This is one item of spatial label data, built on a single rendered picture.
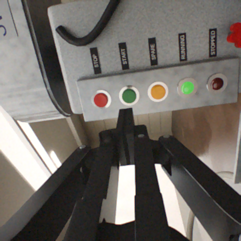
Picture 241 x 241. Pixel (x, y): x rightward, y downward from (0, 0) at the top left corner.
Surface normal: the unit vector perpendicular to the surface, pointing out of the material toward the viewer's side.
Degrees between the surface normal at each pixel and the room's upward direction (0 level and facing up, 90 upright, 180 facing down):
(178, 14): 90
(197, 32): 90
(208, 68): 90
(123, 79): 90
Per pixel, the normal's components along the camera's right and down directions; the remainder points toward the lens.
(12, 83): -0.04, 0.44
